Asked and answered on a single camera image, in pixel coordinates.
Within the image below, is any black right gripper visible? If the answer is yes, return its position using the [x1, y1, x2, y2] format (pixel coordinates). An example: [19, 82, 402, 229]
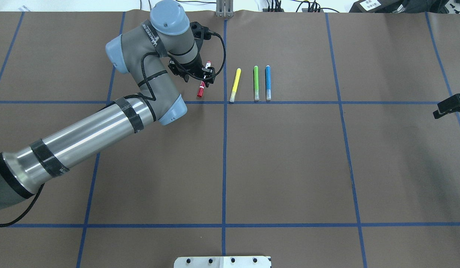
[434, 93, 460, 119]

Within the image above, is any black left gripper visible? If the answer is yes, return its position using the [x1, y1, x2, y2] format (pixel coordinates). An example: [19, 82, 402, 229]
[168, 56, 216, 85]

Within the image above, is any red whiteboard marker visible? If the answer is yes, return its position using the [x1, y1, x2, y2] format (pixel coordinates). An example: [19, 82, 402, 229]
[197, 61, 211, 98]

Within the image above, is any blue highlighter pen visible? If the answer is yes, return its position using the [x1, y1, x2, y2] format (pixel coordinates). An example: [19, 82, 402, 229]
[265, 66, 272, 101]

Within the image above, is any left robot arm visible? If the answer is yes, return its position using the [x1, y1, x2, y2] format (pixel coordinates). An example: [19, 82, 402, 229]
[0, 0, 220, 210]

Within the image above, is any yellow highlighter pen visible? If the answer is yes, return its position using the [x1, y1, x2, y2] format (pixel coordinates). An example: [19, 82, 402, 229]
[229, 68, 242, 103]

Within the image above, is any green highlighter pen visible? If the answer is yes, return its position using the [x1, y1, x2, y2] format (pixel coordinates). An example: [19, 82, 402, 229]
[253, 66, 259, 101]

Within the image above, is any black power box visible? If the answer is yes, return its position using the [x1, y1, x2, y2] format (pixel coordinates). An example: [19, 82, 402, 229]
[349, 0, 404, 13]

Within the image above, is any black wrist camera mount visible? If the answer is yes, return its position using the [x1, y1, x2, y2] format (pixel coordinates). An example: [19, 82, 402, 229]
[190, 22, 213, 51]

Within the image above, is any grey aluminium post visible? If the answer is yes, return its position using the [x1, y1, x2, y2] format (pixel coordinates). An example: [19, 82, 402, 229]
[215, 0, 234, 18]

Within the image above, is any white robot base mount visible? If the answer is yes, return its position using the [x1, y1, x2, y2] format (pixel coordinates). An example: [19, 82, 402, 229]
[173, 256, 272, 268]

